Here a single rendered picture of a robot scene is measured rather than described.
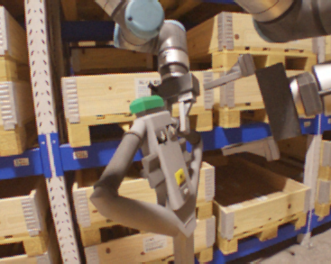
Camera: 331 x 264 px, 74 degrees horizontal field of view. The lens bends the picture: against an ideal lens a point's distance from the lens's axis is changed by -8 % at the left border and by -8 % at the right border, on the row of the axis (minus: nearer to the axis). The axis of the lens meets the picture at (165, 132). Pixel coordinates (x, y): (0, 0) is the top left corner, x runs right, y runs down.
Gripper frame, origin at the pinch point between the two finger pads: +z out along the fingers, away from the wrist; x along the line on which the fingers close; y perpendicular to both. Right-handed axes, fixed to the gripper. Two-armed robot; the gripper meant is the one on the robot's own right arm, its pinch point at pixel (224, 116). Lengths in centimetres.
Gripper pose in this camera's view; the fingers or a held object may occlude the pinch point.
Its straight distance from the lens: 48.5
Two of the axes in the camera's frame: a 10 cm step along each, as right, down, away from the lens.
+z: -8.3, 2.3, 5.0
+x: -3.0, -9.5, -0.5
